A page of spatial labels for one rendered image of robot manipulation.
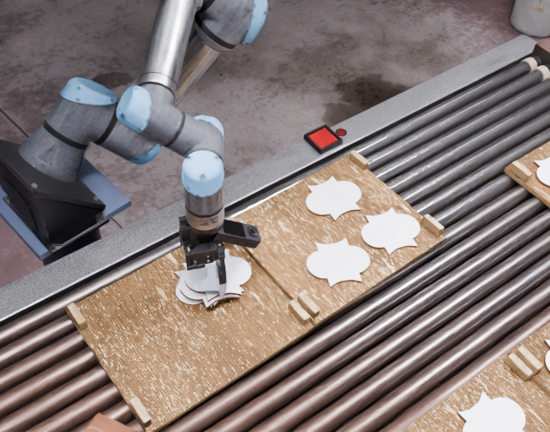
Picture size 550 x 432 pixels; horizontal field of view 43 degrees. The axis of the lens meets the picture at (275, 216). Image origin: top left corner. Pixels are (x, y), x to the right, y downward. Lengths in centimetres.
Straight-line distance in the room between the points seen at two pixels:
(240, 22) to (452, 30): 261
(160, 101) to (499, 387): 89
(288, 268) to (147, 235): 35
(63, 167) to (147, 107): 49
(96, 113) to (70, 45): 218
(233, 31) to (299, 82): 199
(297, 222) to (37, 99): 212
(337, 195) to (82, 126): 64
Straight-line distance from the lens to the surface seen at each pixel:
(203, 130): 136
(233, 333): 153
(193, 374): 149
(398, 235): 171
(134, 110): 131
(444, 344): 160
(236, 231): 144
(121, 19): 404
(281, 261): 164
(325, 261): 164
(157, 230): 173
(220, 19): 161
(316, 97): 351
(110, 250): 171
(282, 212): 173
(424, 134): 202
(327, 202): 175
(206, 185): 128
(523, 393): 157
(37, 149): 176
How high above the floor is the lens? 225
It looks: 50 degrees down
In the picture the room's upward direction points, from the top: 3 degrees clockwise
